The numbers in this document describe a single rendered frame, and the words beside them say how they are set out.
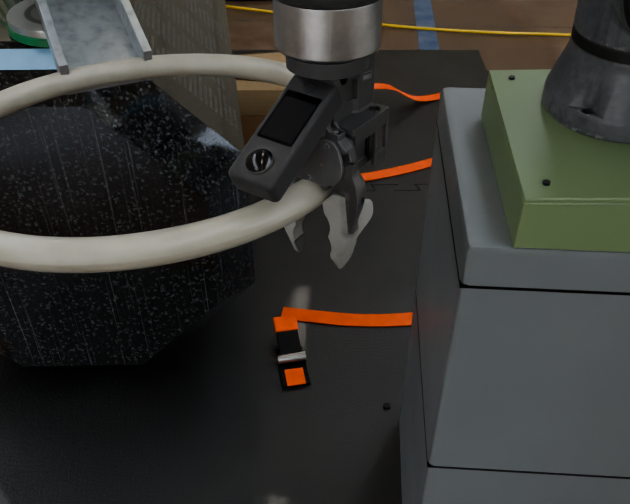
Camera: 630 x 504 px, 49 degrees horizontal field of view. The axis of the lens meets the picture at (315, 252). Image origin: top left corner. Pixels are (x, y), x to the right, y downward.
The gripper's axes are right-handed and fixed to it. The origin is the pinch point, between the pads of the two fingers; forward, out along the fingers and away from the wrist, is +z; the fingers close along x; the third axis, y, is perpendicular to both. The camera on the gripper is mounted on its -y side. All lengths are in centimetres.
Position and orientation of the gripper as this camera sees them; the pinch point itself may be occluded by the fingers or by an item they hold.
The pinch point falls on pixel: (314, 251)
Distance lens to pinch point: 69.1
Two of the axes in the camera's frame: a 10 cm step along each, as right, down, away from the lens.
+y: 5.8, -4.8, 6.6
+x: -8.2, -3.3, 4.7
